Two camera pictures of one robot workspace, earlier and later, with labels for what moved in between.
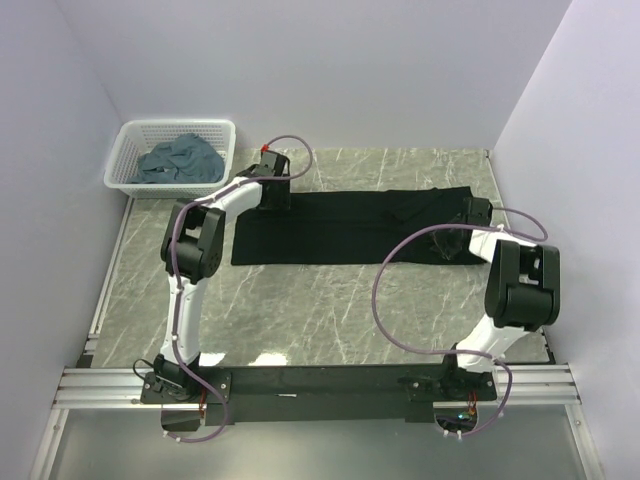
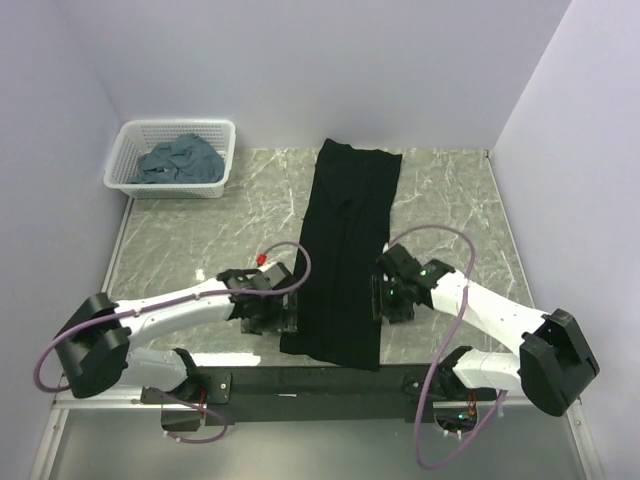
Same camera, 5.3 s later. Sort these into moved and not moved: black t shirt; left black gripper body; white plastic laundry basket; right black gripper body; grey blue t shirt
Moved: black t shirt; right black gripper body; left black gripper body
Not moved: grey blue t shirt; white plastic laundry basket
